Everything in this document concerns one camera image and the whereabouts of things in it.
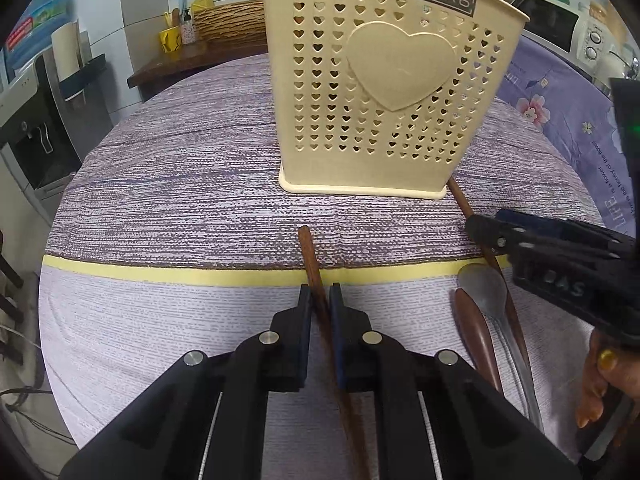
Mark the plain steel spoon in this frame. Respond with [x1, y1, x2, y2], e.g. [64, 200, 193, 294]
[457, 262, 546, 434]

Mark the white microwave oven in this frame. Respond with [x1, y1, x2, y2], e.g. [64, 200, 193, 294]
[515, 0, 617, 67]

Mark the wicker basket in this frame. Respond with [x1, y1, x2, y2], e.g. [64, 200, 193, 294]
[192, 0, 266, 44]

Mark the water dispenser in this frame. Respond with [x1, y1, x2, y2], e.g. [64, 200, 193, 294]
[0, 50, 112, 193]

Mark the cream plastic utensil holder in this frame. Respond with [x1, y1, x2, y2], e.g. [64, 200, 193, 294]
[259, 0, 531, 196]

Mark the purple floral cloth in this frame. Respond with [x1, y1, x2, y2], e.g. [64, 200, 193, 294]
[495, 35, 640, 241]

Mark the dark wooden counter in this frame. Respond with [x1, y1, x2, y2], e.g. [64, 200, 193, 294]
[127, 40, 271, 102]

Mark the spoon with wooden handle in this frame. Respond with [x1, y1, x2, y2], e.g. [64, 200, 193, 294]
[453, 287, 504, 397]

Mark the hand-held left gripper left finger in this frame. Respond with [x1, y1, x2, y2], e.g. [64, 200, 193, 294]
[60, 284, 314, 480]

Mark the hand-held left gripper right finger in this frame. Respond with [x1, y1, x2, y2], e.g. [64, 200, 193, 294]
[328, 283, 583, 480]

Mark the small dotted bottle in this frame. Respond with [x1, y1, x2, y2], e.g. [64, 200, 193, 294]
[181, 7, 200, 45]

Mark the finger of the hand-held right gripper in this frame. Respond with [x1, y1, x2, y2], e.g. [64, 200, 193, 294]
[496, 209, 622, 252]
[465, 214, 532, 261]

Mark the blue water jug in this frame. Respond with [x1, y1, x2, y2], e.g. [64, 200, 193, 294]
[4, 0, 69, 70]

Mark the yellow mug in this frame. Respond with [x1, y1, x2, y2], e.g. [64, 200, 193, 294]
[159, 25, 182, 54]

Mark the black cable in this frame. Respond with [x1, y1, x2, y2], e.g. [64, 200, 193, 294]
[0, 385, 77, 443]

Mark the brown wooden chopstick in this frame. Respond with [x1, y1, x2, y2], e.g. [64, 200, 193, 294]
[446, 176, 531, 377]
[297, 226, 372, 480]

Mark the white thermos kettle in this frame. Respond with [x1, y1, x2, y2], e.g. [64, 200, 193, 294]
[595, 42, 640, 82]

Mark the person's right hand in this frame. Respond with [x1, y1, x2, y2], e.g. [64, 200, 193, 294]
[575, 330, 640, 431]

